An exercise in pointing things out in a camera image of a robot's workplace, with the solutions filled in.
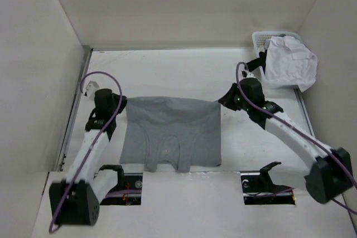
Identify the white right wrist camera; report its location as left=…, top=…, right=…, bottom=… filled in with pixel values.
left=242, top=70, right=256, bottom=79

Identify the white tank top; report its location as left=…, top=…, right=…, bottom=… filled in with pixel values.
left=264, top=36, right=318, bottom=92

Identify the white plastic laundry basket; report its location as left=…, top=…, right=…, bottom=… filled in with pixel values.
left=252, top=31, right=302, bottom=89

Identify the grey tank top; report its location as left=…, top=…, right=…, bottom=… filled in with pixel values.
left=120, top=96, right=221, bottom=173

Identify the black tank top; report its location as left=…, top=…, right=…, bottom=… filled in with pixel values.
left=247, top=51, right=267, bottom=72

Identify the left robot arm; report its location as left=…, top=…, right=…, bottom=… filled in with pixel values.
left=49, top=89, right=127, bottom=232

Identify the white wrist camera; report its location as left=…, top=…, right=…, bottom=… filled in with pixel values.
left=242, top=70, right=256, bottom=79
left=84, top=81, right=100, bottom=101

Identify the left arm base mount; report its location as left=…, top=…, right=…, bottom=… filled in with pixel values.
left=99, top=165, right=143, bottom=206

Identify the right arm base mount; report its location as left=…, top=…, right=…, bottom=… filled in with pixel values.
left=240, top=161, right=295, bottom=205

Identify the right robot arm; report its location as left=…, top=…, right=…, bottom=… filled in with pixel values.
left=218, top=78, right=356, bottom=204

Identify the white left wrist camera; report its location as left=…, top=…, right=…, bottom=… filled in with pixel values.
left=84, top=81, right=100, bottom=101

